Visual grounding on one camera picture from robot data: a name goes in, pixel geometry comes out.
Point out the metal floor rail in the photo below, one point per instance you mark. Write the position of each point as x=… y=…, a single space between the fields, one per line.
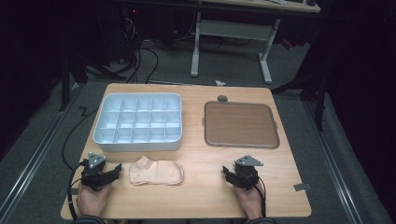
x=34 y=158
x=334 y=168

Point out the white crumpled paper scrap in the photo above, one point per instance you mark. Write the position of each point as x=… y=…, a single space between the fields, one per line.
x=220 y=82

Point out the person's right hand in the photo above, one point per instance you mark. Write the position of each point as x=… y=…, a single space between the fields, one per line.
x=250 y=202

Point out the beige sock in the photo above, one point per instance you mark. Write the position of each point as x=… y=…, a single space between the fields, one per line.
x=155 y=172

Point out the white divided storage box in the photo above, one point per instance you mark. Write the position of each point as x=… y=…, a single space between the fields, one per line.
x=138 y=123

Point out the person's left hand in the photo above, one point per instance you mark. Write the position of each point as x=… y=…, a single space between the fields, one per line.
x=91 y=200

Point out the person's right striped sleeve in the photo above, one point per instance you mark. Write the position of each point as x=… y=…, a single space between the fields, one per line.
x=261 y=221

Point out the dark computer case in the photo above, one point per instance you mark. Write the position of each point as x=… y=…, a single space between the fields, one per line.
x=129 y=34

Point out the small grey round knob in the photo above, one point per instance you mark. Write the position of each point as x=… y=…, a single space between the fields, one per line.
x=222 y=98

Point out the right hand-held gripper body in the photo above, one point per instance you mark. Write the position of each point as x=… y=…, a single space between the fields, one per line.
x=247 y=175

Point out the desk with white legs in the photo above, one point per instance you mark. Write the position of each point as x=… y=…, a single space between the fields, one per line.
x=236 y=29

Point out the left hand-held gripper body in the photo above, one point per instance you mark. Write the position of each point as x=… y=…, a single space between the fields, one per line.
x=93 y=174

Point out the person's striped sleeve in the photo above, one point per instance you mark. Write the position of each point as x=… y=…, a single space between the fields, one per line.
x=88 y=220
x=261 y=221

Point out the brown tray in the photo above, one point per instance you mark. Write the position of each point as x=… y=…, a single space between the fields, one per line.
x=240 y=124

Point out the black metal stand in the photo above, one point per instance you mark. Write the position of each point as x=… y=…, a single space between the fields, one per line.
x=311 y=90
x=70 y=77

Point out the person's left striped sleeve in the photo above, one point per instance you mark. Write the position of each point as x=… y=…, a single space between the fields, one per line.
x=88 y=220

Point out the small red object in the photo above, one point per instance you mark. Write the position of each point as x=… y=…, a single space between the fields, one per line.
x=287 y=44

